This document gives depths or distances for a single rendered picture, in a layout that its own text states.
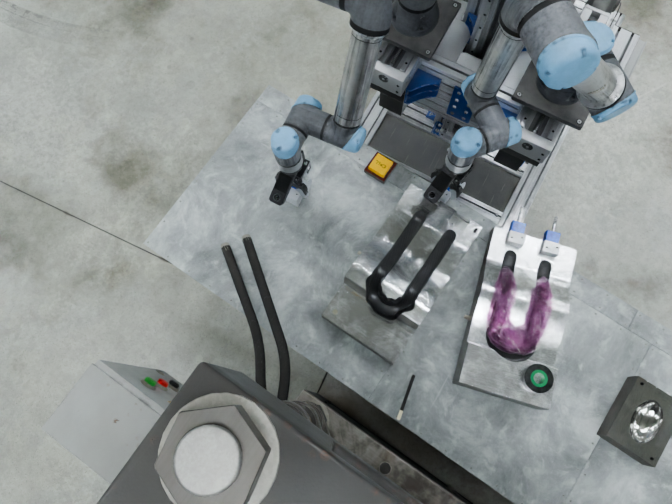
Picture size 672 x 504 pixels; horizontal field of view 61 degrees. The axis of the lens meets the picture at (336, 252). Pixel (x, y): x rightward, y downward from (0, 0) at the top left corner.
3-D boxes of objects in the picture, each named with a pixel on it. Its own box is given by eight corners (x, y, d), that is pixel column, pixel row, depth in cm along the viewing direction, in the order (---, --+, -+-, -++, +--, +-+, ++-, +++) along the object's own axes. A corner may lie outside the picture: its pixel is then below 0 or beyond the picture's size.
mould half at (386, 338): (408, 193, 187) (412, 177, 174) (476, 235, 183) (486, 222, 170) (322, 317, 177) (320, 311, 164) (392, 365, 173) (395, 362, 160)
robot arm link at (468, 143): (490, 145, 147) (460, 155, 147) (481, 162, 158) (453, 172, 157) (478, 119, 149) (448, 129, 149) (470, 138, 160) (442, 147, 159)
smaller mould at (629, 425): (627, 376, 170) (638, 375, 163) (673, 405, 168) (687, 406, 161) (595, 434, 166) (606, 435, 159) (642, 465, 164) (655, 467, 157)
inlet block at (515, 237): (512, 207, 182) (517, 202, 177) (527, 212, 181) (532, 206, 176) (503, 245, 179) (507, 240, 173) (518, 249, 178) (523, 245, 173)
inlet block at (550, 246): (545, 217, 181) (551, 211, 175) (561, 221, 180) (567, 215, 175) (536, 255, 178) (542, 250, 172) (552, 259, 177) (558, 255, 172)
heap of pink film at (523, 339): (497, 263, 174) (503, 257, 167) (554, 280, 172) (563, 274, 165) (477, 345, 168) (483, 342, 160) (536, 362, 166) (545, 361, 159)
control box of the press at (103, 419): (244, 377, 252) (105, 344, 110) (300, 417, 247) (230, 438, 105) (214, 419, 247) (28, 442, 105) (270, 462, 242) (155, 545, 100)
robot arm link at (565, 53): (620, 60, 154) (562, -14, 110) (646, 107, 150) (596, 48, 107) (577, 86, 160) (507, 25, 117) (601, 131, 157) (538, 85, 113)
